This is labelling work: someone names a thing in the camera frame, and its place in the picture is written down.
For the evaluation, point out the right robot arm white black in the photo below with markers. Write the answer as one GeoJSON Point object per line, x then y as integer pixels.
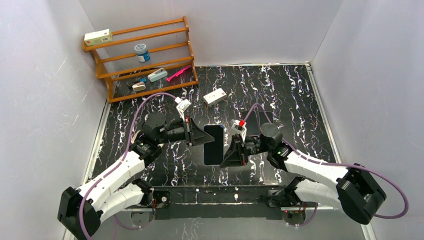
{"type": "Point", "coordinates": [350, 189]}

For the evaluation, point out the wooden shelf rack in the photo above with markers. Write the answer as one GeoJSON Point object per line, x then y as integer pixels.
{"type": "Point", "coordinates": [169, 46]}

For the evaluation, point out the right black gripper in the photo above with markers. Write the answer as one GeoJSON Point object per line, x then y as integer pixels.
{"type": "Point", "coordinates": [241, 149]}

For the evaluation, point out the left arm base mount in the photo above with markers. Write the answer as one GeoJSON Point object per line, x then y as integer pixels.
{"type": "Point", "coordinates": [144, 213]}

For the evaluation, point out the beige small stapler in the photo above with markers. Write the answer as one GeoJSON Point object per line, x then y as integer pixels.
{"type": "Point", "coordinates": [138, 87]}

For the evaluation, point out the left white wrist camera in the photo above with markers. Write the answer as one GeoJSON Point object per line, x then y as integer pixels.
{"type": "Point", "coordinates": [182, 105]}

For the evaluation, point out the white green box on shelf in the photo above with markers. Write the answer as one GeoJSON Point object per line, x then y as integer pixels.
{"type": "Point", "coordinates": [98, 37]}

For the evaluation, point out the black blue marker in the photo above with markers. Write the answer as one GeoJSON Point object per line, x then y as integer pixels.
{"type": "Point", "coordinates": [138, 80]}

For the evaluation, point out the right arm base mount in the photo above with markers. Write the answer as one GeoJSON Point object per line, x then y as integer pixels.
{"type": "Point", "coordinates": [295, 215]}

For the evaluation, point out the beige white phone case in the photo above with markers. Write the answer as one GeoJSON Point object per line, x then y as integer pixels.
{"type": "Point", "coordinates": [134, 137]}

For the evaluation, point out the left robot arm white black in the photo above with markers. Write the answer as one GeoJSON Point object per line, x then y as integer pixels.
{"type": "Point", "coordinates": [83, 209]}

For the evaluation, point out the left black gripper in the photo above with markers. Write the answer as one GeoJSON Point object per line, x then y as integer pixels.
{"type": "Point", "coordinates": [190, 131]}

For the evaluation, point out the blue white jar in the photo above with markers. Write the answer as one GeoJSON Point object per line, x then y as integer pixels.
{"type": "Point", "coordinates": [142, 52]}

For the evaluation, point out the pink comb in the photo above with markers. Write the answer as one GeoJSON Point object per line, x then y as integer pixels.
{"type": "Point", "coordinates": [178, 73]}

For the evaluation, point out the purple phone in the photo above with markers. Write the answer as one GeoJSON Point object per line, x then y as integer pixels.
{"type": "Point", "coordinates": [251, 123]}

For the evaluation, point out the white box with barcode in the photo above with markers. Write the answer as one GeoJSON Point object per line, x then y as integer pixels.
{"type": "Point", "coordinates": [214, 97]}

